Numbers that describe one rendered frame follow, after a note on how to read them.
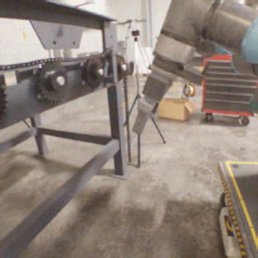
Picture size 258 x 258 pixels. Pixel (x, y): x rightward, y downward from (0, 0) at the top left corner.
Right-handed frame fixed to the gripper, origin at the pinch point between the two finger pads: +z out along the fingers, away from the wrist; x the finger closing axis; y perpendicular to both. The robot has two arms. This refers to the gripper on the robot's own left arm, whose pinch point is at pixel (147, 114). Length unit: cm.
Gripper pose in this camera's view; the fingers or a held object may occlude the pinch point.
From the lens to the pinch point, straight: 51.0
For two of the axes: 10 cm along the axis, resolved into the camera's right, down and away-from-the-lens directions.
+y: -8.8, -4.5, 1.6
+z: -2.8, 7.6, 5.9
